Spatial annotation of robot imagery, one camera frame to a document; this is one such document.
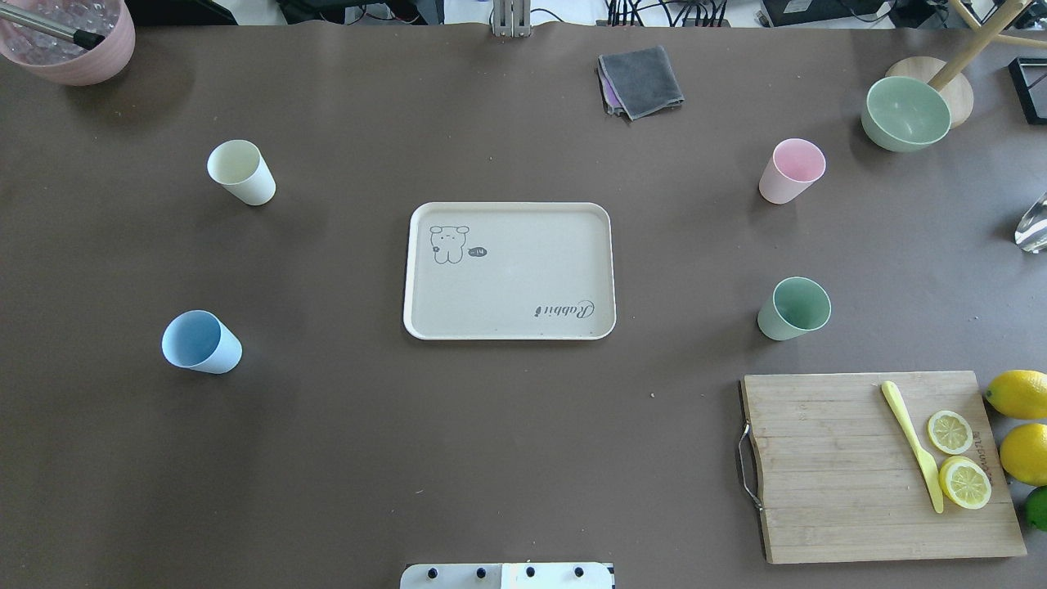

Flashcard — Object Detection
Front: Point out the green lime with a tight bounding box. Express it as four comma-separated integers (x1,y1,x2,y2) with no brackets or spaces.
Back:
1023,486,1047,533

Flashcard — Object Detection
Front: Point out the green bowl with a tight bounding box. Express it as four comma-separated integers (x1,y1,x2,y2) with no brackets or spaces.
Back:
861,77,952,153

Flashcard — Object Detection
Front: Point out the wooden cup stand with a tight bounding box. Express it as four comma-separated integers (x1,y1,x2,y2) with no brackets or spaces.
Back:
886,1,1046,129

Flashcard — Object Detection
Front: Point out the cream plastic cup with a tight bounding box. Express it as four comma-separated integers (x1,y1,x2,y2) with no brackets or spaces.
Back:
207,139,276,206

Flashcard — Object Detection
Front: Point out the whole yellow lemon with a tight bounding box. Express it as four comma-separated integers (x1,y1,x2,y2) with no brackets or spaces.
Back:
985,370,1046,420
1000,424,1046,486

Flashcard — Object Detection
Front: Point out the green plastic cup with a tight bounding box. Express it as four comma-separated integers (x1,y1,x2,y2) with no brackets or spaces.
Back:
757,277,833,340

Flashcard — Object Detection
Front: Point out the metal scoop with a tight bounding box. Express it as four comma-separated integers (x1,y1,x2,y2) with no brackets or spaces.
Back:
1013,192,1047,254

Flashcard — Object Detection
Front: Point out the cream rabbit tray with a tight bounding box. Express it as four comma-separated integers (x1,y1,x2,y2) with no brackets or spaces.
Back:
402,202,617,340

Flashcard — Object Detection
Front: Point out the wooden cutting board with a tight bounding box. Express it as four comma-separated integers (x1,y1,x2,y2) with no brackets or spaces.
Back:
740,371,1026,565

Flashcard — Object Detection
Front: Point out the pink bowl with ice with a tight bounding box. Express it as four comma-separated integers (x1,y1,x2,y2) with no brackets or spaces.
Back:
2,1,136,86

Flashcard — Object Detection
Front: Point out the aluminium frame post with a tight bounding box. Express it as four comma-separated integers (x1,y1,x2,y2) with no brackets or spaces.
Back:
491,0,532,38

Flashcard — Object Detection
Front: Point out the metal muddler in bowl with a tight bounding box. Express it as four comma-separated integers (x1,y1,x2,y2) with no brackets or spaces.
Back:
1,2,106,50

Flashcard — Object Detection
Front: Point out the blue plastic cup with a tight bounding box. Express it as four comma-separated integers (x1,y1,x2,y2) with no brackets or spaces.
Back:
161,310,242,373

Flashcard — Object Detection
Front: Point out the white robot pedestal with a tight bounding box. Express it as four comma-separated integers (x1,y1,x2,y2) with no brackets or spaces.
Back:
399,560,616,588

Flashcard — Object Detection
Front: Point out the lemon slice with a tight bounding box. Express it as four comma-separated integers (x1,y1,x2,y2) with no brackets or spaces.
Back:
938,456,992,509
927,410,973,456

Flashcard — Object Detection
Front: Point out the pink plastic cup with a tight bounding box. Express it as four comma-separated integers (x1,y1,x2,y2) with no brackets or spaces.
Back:
758,137,827,205

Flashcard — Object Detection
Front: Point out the yellow plastic knife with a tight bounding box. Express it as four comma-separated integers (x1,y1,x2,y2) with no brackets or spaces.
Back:
879,380,945,514

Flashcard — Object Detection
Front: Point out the grey folded cloth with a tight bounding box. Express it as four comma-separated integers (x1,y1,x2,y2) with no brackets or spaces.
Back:
597,45,685,120

